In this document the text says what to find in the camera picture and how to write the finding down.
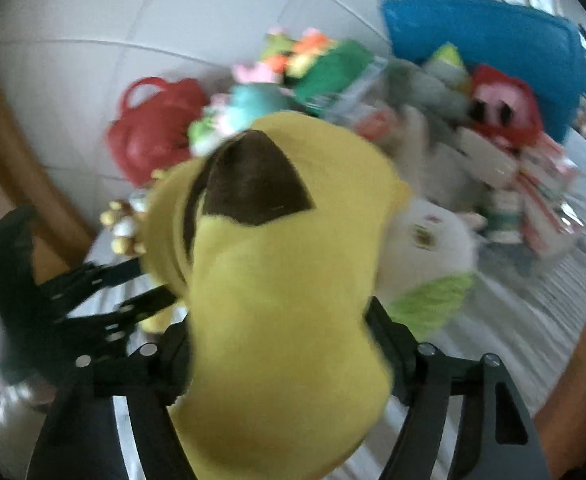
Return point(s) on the orange plush toy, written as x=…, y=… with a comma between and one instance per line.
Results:
x=313, y=52

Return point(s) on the red and white snack packets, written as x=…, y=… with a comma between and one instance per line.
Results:
x=548, y=195

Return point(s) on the red plush toy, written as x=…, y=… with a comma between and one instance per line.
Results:
x=505, y=105

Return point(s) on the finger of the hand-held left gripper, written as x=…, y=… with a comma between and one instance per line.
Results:
x=105, y=275
x=133, y=310

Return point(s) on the green packet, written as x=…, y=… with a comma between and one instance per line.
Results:
x=338, y=70

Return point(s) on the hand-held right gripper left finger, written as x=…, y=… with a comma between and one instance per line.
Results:
x=173, y=355

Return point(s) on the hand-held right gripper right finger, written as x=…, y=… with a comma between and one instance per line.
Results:
x=398, y=355

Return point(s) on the teal plush toy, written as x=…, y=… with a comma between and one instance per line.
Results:
x=253, y=105

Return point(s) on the white and green plush toy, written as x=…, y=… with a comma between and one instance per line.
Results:
x=433, y=240

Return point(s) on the blue plastic bin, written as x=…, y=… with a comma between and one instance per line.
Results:
x=498, y=35

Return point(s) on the yellow plush toy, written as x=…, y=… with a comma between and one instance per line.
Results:
x=273, y=285

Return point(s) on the grey plush toy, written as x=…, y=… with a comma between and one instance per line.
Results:
x=423, y=90

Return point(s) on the red handbag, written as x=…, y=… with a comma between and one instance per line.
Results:
x=153, y=130

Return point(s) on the pink flower plush toy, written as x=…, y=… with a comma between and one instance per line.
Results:
x=255, y=72

